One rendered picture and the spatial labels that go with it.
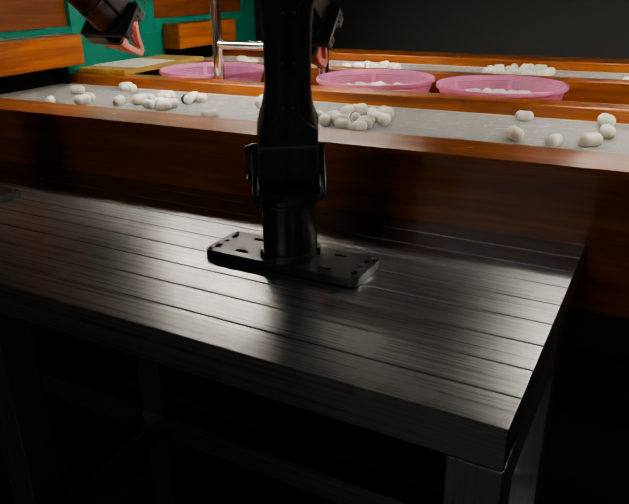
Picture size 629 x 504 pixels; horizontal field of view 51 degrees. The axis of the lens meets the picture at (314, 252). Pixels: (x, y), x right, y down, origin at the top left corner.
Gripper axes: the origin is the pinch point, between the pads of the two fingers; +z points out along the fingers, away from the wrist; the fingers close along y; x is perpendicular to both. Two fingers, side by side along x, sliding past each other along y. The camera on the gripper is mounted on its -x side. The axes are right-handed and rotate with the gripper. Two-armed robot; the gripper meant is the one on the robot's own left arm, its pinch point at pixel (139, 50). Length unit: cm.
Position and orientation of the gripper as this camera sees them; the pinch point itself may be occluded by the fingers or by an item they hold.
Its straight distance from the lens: 130.9
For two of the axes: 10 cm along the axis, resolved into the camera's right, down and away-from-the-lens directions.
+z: 3.5, 3.3, 8.8
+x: -2.8, 9.3, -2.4
